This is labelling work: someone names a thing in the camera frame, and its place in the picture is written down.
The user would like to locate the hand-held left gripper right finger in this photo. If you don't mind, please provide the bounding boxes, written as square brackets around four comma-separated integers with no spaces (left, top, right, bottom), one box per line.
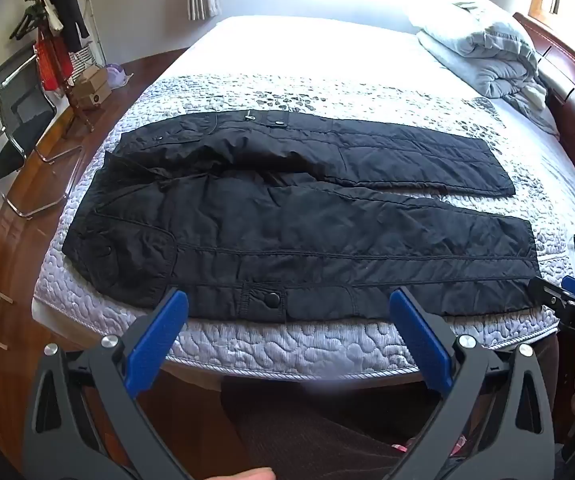
[387,287,555,480]

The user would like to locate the person's dark brown trousers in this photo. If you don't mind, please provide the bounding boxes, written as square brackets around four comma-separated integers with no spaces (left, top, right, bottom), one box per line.
[220,332,575,480]

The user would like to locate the black pants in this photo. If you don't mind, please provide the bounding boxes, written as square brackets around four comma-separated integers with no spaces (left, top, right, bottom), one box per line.
[61,112,541,323]

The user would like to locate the white hanging garment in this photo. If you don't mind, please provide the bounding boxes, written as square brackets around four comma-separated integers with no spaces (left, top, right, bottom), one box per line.
[42,0,64,36]

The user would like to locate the cardboard box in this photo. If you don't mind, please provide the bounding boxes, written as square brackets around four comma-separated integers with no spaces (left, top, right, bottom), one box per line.
[76,82,113,110]
[74,66,110,92]

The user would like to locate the person's left hand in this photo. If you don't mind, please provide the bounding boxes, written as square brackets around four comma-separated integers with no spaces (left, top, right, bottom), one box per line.
[230,466,274,480]

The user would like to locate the black chrome cantilever chair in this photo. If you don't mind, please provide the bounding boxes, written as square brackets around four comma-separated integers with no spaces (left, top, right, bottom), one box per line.
[0,42,85,218]

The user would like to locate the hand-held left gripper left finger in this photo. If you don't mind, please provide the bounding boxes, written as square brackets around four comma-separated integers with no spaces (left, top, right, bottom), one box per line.
[22,287,203,480]

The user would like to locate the wooden coat rack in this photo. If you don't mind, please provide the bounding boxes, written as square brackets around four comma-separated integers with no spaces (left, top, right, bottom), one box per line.
[22,0,98,133]

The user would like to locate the white pillow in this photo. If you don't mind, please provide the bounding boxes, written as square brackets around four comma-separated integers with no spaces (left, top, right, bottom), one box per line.
[405,0,518,41]

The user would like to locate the purple plastic container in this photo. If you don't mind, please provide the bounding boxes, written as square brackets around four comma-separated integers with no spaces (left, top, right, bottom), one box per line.
[104,62,133,88]

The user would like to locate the black clothes hanger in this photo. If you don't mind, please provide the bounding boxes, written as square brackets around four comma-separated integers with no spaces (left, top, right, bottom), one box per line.
[10,5,43,43]

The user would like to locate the black hanging garment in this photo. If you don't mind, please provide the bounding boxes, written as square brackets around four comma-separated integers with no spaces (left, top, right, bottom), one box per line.
[40,0,90,53]

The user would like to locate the red hanging garment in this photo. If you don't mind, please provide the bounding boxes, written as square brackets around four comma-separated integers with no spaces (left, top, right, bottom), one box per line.
[34,30,75,98]

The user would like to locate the bed with quilted grey mattress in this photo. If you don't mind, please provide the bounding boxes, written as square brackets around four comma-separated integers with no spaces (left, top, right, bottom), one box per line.
[32,14,575,378]

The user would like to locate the grey duvet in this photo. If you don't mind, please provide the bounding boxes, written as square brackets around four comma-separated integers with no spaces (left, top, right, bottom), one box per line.
[415,15,561,136]

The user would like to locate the white wire drying rack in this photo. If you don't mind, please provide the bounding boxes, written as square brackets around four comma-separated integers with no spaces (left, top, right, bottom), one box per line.
[81,0,108,68]

